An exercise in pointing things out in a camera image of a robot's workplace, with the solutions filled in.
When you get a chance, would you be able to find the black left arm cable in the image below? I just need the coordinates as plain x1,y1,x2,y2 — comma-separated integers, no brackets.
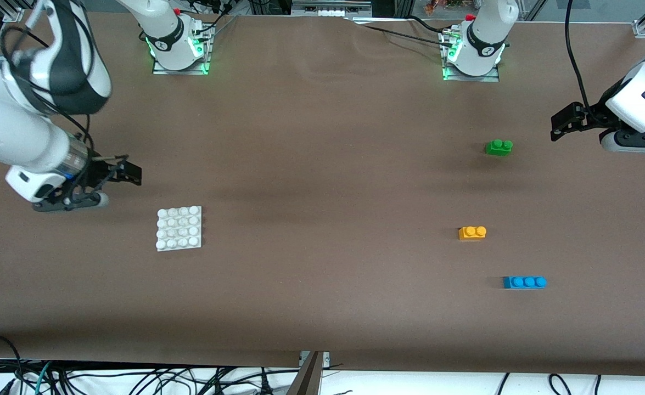
565,0,594,113

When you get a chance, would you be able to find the green two-stud block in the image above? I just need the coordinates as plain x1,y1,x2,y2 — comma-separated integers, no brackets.
485,139,514,157

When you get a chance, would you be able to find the teal floor cable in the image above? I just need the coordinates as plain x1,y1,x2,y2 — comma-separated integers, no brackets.
34,361,54,395

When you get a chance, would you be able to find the blue three-stud block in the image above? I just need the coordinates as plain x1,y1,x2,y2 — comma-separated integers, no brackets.
503,276,547,290

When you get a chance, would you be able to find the white power strip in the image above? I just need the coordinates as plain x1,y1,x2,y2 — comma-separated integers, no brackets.
291,0,375,18

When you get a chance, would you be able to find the brown table cover sheet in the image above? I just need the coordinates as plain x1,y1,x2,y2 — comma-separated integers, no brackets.
0,10,645,377

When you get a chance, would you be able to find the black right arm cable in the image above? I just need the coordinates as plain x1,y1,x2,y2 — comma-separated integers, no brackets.
0,0,99,184

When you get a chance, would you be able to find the long black table cable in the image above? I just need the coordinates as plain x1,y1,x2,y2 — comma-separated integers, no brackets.
355,15,460,47

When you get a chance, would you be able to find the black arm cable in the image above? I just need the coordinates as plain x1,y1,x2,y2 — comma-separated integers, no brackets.
0,0,99,184
565,0,594,113

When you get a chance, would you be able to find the white studded base plate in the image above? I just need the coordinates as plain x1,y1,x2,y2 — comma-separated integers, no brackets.
156,206,203,252

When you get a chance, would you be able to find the small metal corner bracket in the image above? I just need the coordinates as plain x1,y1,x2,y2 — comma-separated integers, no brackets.
299,351,331,367

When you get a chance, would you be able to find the grey metal strut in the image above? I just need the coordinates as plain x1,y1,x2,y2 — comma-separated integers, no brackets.
287,351,323,395

